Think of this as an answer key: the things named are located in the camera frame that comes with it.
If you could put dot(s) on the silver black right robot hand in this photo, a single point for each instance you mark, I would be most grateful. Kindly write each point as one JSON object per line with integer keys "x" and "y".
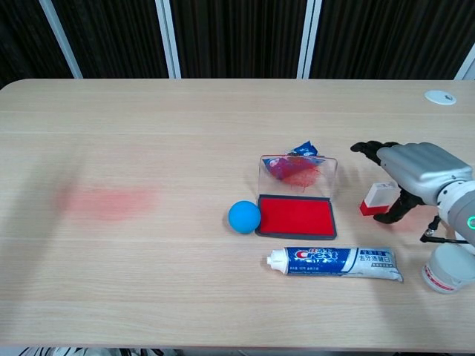
{"x": 423, "y": 170}

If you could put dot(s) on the white stamp with red base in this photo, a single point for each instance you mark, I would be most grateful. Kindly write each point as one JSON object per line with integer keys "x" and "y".
{"x": 378, "y": 194}

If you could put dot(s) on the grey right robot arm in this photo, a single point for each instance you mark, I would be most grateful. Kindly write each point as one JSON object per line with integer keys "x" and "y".
{"x": 462, "y": 211}

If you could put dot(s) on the red rectangular box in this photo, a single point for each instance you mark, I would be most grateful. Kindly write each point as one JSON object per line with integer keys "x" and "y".
{"x": 293, "y": 217}

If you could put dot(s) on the white jar grey cap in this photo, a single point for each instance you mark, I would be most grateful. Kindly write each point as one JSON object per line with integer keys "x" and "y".
{"x": 445, "y": 270}

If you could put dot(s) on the blue snack packet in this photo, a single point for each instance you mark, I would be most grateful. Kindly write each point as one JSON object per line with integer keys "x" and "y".
{"x": 306, "y": 147}

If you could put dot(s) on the Crest toothpaste tube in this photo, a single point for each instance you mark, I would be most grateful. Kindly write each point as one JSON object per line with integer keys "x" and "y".
{"x": 334, "y": 261}

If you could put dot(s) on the dark ribbed partition panel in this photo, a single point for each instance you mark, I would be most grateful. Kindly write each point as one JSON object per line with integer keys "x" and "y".
{"x": 241, "y": 37}
{"x": 389, "y": 37}
{"x": 22, "y": 37}
{"x": 111, "y": 37}

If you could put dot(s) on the blue ball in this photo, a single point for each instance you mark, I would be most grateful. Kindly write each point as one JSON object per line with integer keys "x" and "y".
{"x": 244, "y": 217}

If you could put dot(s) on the white partition post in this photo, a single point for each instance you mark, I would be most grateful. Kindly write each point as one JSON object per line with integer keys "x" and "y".
{"x": 59, "y": 37}
{"x": 308, "y": 37}
{"x": 168, "y": 37}
{"x": 467, "y": 68}

